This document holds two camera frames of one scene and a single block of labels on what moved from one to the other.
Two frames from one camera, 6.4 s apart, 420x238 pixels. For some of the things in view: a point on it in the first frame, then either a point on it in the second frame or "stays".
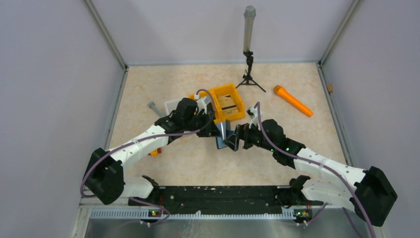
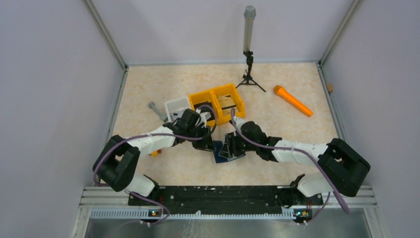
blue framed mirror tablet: [225, 129] -> [217, 145]
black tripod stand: [247, 78] stays
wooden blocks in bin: [228, 105] stays
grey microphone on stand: [249, 13] stays
